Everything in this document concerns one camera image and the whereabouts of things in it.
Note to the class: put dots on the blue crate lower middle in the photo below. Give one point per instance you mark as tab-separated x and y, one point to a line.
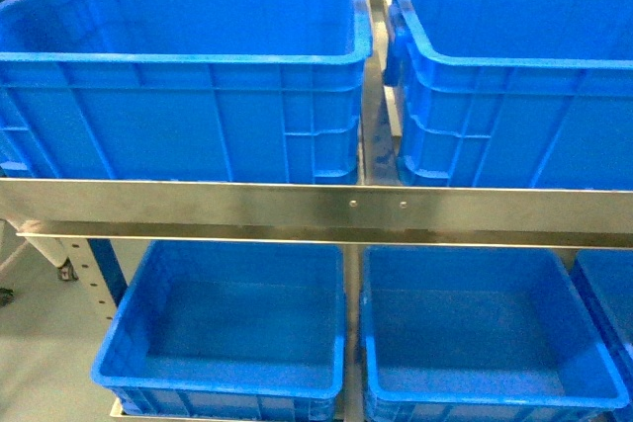
480	334

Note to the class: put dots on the blue crate lower right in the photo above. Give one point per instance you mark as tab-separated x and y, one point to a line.
603	278

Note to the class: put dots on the blue crate lower left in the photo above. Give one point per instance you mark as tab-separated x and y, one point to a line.
227	330

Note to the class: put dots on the large blue crate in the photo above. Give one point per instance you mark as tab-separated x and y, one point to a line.
250	91
526	94

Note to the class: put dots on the large blue crate upper right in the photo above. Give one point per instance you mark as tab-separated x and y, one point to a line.
526	94

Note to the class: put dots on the large blue crate upper left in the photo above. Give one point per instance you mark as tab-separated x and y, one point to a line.
250	91

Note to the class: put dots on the metal shelf rack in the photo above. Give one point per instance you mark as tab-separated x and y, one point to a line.
66	242

